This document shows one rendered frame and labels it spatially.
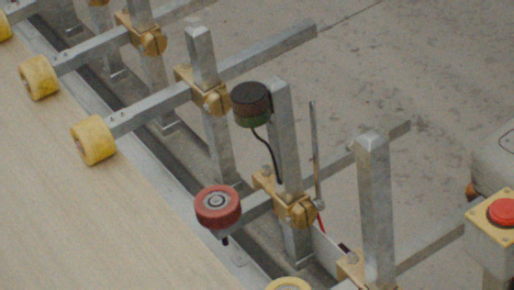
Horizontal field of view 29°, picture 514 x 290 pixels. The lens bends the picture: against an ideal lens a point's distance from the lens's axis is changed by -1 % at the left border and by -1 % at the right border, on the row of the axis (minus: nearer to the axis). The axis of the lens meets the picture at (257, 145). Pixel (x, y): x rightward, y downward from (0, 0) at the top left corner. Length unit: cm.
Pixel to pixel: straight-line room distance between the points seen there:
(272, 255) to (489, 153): 97
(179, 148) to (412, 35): 159
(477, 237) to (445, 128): 197
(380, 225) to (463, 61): 200
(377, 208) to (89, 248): 51
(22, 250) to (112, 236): 16
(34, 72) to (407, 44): 182
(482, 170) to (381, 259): 120
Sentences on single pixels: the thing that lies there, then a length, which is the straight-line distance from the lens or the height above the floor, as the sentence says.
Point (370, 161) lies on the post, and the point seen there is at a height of 115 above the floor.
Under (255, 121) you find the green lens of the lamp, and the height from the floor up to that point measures 109.
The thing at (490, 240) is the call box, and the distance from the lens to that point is 120.
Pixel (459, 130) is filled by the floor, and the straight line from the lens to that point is 317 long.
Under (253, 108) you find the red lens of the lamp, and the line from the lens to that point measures 154.
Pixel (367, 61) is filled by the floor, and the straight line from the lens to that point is 346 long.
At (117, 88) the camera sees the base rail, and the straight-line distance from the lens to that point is 234.
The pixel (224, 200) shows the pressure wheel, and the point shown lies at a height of 90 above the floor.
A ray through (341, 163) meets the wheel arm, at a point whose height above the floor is 85.
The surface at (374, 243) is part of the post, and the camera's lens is 151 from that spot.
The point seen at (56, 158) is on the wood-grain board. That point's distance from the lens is 189.
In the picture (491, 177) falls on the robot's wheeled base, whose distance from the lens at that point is 270.
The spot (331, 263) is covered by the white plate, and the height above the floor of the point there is 74.
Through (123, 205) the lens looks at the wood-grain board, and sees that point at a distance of 175.
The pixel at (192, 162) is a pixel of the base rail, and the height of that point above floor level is 70.
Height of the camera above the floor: 209
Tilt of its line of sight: 41 degrees down
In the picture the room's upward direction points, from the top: 10 degrees counter-clockwise
